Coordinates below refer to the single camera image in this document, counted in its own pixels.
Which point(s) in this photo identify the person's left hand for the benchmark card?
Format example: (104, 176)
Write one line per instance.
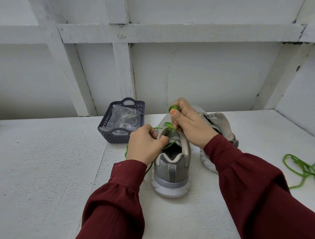
(145, 145)

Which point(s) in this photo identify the person's right hand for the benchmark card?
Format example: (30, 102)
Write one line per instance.
(192, 123)

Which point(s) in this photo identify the green shoelace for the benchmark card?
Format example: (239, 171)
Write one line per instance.
(300, 170)
(170, 127)

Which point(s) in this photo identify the grey mesh shoe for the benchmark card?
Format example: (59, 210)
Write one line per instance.
(172, 175)
(221, 128)

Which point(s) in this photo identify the person's right forearm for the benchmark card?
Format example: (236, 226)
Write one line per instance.
(261, 187)

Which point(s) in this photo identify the person's left forearm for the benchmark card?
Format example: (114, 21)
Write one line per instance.
(115, 207)

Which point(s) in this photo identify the clear plastic bag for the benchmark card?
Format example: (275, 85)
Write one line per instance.
(123, 118)

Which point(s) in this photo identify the dark plastic lattice basket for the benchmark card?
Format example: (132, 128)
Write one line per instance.
(106, 135)

